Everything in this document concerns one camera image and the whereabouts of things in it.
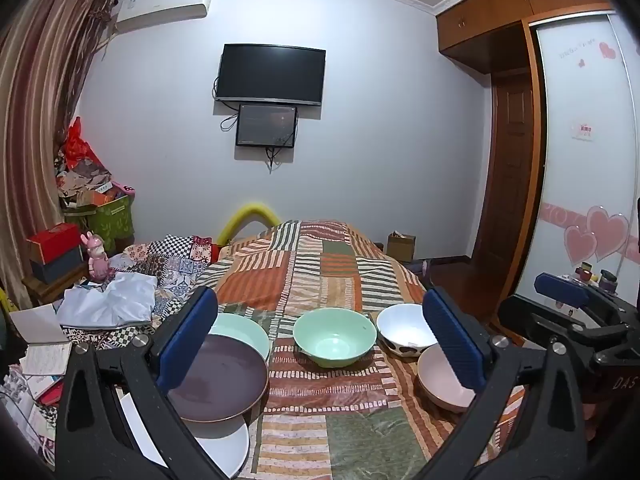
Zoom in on pile of books and papers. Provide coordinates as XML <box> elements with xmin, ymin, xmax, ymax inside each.
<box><xmin>0</xmin><ymin>360</ymin><xmax>66</xmax><ymax>466</ymax></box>

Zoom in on wooden wardrobe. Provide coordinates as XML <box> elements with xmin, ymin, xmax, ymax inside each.
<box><xmin>435</xmin><ymin>0</ymin><xmax>618</xmax><ymax>311</ymax></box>

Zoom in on pink bowl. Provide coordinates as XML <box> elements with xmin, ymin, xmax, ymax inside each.
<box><xmin>416</xmin><ymin>345</ymin><xmax>478</xmax><ymax>413</ymax></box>

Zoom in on white cloth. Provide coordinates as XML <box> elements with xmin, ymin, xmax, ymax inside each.
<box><xmin>57</xmin><ymin>272</ymin><xmax>158</xmax><ymax>331</ymax></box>

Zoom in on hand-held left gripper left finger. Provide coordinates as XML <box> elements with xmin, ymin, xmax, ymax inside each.
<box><xmin>55</xmin><ymin>286</ymin><xmax>236</xmax><ymax>480</ymax></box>

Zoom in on small black wall monitor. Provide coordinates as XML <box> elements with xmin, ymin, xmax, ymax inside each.
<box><xmin>236</xmin><ymin>104</ymin><xmax>299</xmax><ymax>149</ymax></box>

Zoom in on white notebook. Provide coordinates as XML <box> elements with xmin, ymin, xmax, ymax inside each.
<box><xmin>10</xmin><ymin>302</ymin><xmax>73</xmax><ymax>376</ymax></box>

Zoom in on wooden room door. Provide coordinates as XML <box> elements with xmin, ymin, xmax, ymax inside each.
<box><xmin>489</xmin><ymin>72</ymin><xmax>537</xmax><ymax>306</ymax></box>

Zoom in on red box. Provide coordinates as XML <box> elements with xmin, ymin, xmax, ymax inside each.
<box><xmin>27</xmin><ymin>224</ymin><xmax>83</xmax><ymax>263</ymax></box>

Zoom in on pink rabbit toy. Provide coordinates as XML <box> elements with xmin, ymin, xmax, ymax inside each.
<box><xmin>80</xmin><ymin>231</ymin><xmax>113</xmax><ymax>283</ymax></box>

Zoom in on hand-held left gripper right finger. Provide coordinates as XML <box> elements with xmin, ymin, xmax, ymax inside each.
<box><xmin>422</xmin><ymin>287</ymin><xmax>588</xmax><ymax>480</ymax></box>

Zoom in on striped patchwork blanket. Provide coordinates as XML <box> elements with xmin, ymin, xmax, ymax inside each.
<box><xmin>165</xmin><ymin>219</ymin><xmax>531</xmax><ymax>480</ymax></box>

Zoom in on white plate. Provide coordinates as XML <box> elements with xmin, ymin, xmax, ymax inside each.
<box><xmin>120</xmin><ymin>391</ymin><xmax>250</xmax><ymax>479</ymax></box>

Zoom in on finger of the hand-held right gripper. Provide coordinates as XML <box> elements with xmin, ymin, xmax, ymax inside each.
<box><xmin>534</xmin><ymin>272</ymin><xmax>635</xmax><ymax>332</ymax></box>
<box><xmin>497</xmin><ymin>294</ymin><xmax>635</xmax><ymax>367</ymax></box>

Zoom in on white air conditioner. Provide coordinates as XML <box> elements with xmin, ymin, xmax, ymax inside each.
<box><xmin>116</xmin><ymin>0</ymin><xmax>215</xmax><ymax>36</ymax></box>

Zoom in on brown patterned curtain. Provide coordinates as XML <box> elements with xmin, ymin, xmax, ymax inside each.
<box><xmin>89</xmin><ymin>0</ymin><xmax>120</xmax><ymax>58</ymax></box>

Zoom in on green storage box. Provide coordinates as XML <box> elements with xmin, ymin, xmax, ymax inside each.
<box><xmin>65</xmin><ymin>195</ymin><xmax>135</xmax><ymax>256</ymax></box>

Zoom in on purple plate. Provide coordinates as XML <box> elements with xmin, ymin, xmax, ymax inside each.
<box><xmin>167</xmin><ymin>334</ymin><xmax>270</xmax><ymax>423</ymax></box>

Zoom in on cardboard box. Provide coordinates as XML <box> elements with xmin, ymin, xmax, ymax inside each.
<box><xmin>387</xmin><ymin>232</ymin><xmax>417</xmax><ymax>263</ymax></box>

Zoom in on dark blue box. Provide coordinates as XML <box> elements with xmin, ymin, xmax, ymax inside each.
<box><xmin>30</xmin><ymin>247</ymin><xmax>86</xmax><ymax>285</ymax></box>

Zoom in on green storage bin with clutter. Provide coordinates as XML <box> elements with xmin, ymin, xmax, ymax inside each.
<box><xmin>55</xmin><ymin>155</ymin><xmax>132</xmax><ymax>211</ymax></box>

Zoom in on green bowl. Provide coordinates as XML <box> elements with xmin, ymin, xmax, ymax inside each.
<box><xmin>292</xmin><ymin>308</ymin><xmax>377</xmax><ymax>368</ymax></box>

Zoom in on wooden bedside table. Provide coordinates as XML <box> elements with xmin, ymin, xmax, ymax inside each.
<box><xmin>22</xmin><ymin>265</ymin><xmax>91</xmax><ymax>307</ymax></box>

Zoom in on striped pink curtain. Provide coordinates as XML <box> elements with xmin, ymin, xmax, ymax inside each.
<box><xmin>0</xmin><ymin>0</ymin><xmax>108</xmax><ymax>311</ymax></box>

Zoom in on white sliding wardrobe door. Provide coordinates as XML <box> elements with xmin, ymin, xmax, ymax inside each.
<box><xmin>515</xmin><ymin>12</ymin><xmax>640</xmax><ymax>306</ymax></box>

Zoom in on white spotted bowl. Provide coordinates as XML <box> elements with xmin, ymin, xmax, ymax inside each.
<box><xmin>376</xmin><ymin>303</ymin><xmax>441</xmax><ymax>357</ymax></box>

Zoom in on black wall television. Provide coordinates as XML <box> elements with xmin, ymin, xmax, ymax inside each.
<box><xmin>215</xmin><ymin>44</ymin><xmax>327</xmax><ymax>107</ymax></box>

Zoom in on pale green plate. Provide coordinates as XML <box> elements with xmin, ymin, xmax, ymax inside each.
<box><xmin>207</xmin><ymin>312</ymin><xmax>271</xmax><ymax>366</ymax></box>

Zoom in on yellow foam tube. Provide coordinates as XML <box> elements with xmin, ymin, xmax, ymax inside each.
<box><xmin>217</xmin><ymin>202</ymin><xmax>278</xmax><ymax>246</ymax></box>

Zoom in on red plastic bag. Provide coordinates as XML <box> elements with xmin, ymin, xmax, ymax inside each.
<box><xmin>65</xmin><ymin>117</ymin><xmax>106</xmax><ymax>171</ymax></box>

